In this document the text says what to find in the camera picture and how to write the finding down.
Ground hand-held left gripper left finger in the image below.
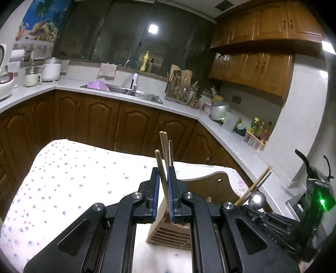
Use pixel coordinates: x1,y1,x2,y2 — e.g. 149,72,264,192
24,168,160,273

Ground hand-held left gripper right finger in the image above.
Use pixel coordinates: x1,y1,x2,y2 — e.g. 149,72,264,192
167,167,300,273

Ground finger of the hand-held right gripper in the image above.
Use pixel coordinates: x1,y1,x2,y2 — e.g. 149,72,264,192
241,207,300,249

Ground metal spoon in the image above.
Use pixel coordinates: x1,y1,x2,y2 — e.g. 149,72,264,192
248,192,267,210

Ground wooden slatted utensil holder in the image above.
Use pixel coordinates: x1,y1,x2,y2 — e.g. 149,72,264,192
146,169,238,251

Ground spice jar rack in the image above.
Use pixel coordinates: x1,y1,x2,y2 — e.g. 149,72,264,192
244,132,266,152

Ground floral white tablecloth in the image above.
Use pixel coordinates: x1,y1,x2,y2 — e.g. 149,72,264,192
0,139,250,273

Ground red sauce bottle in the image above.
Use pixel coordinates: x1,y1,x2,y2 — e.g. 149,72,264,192
260,121,272,142

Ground translucent plastic cup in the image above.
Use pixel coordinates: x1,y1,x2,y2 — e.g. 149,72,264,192
222,112,239,132

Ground metal pot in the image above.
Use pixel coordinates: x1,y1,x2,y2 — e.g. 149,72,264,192
209,102,231,122

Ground steel sink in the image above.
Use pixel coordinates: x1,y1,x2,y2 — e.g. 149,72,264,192
80,83,164,105

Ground knife block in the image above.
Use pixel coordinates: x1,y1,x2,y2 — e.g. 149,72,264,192
194,87,205,109

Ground countertop utensil drying rack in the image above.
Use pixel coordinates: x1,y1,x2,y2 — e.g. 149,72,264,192
164,64,194,105

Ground purple plastic basin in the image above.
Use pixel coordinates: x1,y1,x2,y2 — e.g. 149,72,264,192
87,80,111,92

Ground yellow dish soap bottle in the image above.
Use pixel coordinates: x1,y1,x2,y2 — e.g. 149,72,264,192
140,51,150,71

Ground beige dish towel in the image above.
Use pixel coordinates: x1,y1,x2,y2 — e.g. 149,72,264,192
97,63,117,77

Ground chrome faucet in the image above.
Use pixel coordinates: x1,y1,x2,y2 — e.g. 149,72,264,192
123,58,140,76

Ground dark window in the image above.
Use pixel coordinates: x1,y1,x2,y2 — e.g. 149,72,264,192
54,0,218,79

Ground white electric kettle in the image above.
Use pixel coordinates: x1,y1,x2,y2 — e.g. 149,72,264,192
24,66,44,88

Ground white rice cooker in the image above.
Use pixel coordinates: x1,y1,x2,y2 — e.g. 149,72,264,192
0,44,14,101

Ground wooden upper cabinets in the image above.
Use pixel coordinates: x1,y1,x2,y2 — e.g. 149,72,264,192
209,0,327,99

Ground ceiling vent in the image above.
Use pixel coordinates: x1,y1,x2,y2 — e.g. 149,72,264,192
215,0,233,11

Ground fruit wall poster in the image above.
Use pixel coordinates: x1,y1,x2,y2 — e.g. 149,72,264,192
12,0,72,59

